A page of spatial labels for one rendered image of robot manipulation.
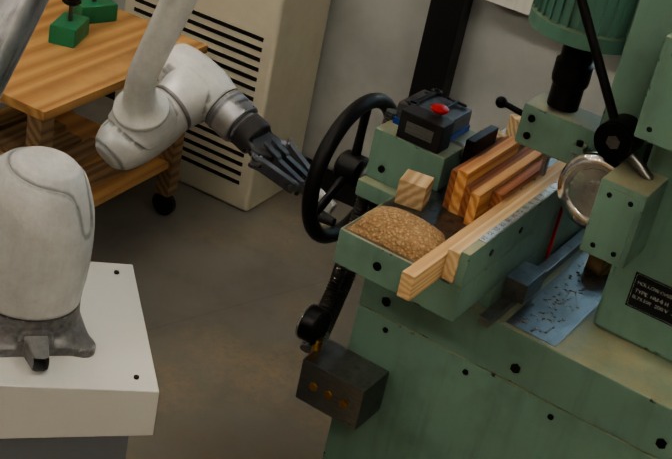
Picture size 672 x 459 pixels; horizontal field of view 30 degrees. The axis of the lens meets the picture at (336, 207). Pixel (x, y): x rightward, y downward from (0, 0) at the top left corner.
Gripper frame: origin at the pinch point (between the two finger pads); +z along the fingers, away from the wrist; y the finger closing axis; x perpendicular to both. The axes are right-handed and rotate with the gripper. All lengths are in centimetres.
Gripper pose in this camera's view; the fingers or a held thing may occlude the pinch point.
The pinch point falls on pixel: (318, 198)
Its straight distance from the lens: 234.1
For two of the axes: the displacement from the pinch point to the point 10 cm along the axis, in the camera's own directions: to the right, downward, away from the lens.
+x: -4.5, 6.7, 5.9
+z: 7.1, 6.7, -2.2
